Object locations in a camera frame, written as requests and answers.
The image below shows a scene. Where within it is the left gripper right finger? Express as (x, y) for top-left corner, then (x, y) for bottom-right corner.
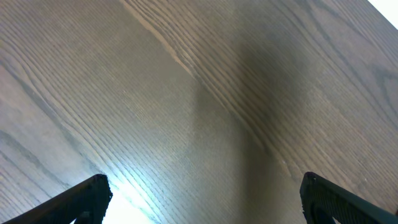
(300, 172), (397, 224)

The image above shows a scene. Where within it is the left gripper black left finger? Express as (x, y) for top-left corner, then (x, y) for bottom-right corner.
(4, 174), (113, 224)

